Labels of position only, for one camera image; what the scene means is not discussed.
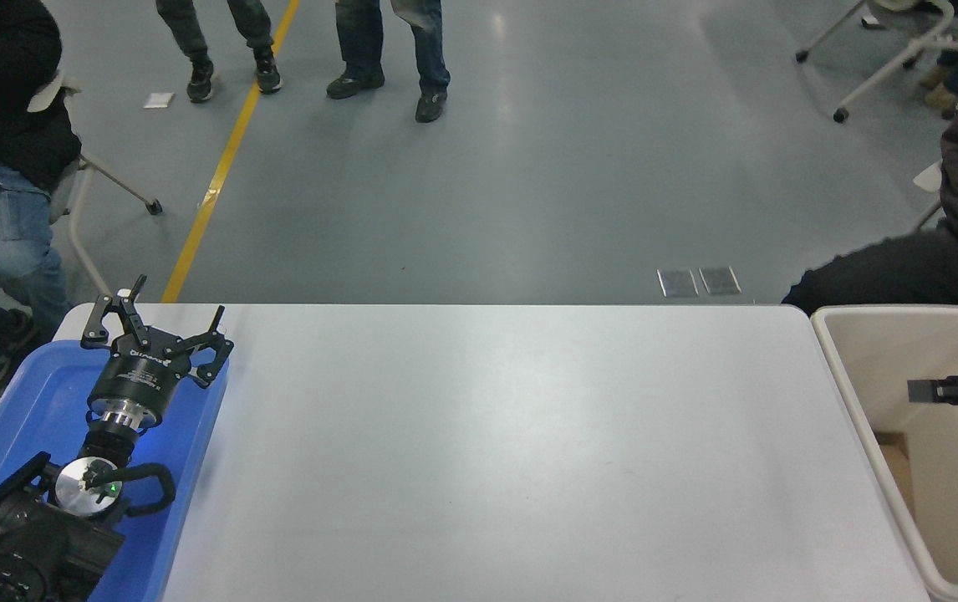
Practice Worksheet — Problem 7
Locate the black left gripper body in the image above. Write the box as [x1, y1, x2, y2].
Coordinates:
[88, 329, 194, 421]

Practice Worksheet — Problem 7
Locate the blue plastic tray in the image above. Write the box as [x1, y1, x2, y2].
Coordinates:
[0, 339, 232, 602]

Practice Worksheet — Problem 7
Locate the large pale plastic bin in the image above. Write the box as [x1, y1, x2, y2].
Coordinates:
[810, 304, 958, 602]

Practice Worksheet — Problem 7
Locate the white chair seat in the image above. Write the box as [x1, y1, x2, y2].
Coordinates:
[912, 161, 946, 233]

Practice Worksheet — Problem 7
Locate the grey chair on castors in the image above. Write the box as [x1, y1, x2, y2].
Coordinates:
[26, 70, 165, 298]
[794, 0, 958, 125]

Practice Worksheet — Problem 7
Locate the silver floor plate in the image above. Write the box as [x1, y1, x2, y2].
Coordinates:
[698, 267, 742, 296]
[656, 269, 699, 298]

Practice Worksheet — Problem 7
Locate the standing person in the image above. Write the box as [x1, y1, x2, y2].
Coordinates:
[155, 0, 283, 104]
[325, 0, 451, 125]

